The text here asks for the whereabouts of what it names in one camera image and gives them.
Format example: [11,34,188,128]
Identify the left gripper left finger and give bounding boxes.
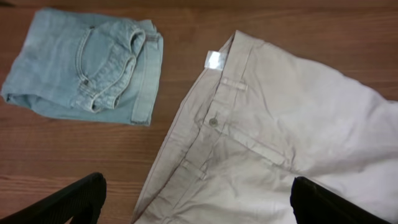
[1,172,107,224]

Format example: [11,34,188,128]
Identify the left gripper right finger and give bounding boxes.
[290,177,389,224]

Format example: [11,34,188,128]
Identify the folded light blue jeans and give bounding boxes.
[1,8,164,126]

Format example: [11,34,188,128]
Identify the beige khaki shorts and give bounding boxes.
[133,31,397,223]

